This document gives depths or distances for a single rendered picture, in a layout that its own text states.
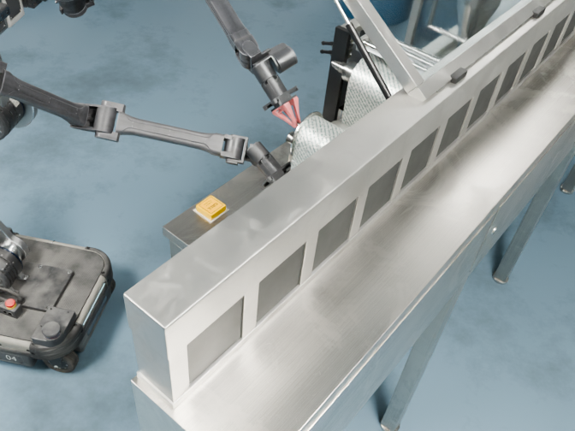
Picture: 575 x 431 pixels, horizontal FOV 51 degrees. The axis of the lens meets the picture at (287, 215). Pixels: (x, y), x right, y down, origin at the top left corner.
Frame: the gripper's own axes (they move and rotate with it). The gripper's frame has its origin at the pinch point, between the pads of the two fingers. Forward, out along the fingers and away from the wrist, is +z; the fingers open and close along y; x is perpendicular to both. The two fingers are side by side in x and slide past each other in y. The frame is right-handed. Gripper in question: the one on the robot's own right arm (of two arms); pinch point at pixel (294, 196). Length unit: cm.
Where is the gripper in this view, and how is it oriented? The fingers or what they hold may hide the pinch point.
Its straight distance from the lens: 181.4
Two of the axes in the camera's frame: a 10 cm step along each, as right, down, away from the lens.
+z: 6.5, 7.6, -0.2
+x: 4.2, -3.8, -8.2
